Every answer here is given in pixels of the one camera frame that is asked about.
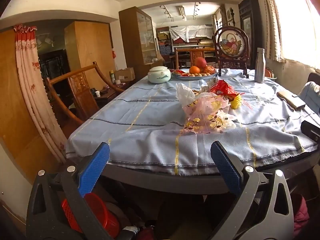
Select brown wallet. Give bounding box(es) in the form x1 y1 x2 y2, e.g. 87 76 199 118
276 90 307 111

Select white ceramic lidded jar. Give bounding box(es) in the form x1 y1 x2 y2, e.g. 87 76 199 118
147 66 172 84

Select round embroidered table screen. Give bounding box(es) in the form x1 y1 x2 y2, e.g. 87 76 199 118
214 26 250 78

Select silver patterned wrapper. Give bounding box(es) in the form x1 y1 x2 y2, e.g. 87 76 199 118
199 79 220 94

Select tall plywood wardrobe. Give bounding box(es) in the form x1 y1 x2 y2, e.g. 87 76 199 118
64 21 112 90

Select wooden curved-back armchair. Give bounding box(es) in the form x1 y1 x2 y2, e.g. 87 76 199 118
44 61 125 125

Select pink floral curtain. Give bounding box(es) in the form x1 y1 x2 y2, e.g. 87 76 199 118
14 24 67 163

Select magenta cloth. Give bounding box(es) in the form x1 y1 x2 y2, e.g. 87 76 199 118
291 195 310 235

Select wooden carved-back chair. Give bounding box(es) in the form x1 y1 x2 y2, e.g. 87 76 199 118
174 47 217 69

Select blue checked tablecloth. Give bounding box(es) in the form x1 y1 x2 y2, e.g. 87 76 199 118
65 68 320 176

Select pink flowered plastic wrap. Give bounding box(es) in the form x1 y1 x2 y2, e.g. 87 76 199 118
184 94 237 134

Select white plastic bag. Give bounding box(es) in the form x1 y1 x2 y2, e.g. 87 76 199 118
176 82 196 107

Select glass-door wooden cabinet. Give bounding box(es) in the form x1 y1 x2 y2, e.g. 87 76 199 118
119 7 164 80

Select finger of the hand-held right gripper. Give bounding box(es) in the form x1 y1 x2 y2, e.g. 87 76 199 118
301 120 320 143

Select blue-rimmed fruit plate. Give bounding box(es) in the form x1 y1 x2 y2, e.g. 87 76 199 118
171 69 217 81

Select silver metal bottle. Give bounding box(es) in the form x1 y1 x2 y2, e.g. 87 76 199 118
254 47 266 83

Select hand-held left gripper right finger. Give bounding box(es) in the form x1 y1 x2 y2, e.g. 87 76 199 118
210 141 295 240

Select dark carved cabinet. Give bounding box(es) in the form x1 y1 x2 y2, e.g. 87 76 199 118
238 0 260 69

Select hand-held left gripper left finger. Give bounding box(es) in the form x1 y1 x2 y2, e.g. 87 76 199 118
25 142 113 240

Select storage shelf with goods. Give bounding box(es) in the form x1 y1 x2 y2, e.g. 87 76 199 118
156 26 217 55

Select wooden sliding door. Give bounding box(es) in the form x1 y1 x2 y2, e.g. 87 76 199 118
0 29 68 183

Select pale blue cloth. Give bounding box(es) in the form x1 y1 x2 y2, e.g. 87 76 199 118
297 81 320 115

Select white cloth sheet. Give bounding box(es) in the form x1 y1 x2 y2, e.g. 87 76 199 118
169 25 215 42

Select red snack packet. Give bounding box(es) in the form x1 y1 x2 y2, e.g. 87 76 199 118
210 79 242 100

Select dark wooden side table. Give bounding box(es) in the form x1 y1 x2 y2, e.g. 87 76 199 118
94 80 130 108

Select red plastic basket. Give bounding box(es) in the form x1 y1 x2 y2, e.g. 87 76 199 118
61 192 120 238

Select cardboard box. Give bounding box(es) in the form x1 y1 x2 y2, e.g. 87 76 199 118
114 67 135 82

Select yellow knotted ornament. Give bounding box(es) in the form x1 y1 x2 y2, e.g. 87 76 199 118
229 95 243 109

